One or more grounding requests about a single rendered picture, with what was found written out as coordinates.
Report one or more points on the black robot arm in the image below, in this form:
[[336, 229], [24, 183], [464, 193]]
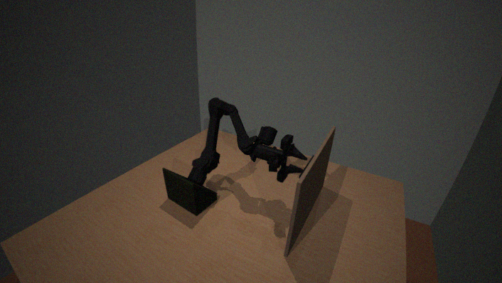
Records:
[[209, 159]]

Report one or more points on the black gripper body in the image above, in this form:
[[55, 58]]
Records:
[[286, 142]]

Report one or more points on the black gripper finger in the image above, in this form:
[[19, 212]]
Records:
[[293, 151], [292, 169]]

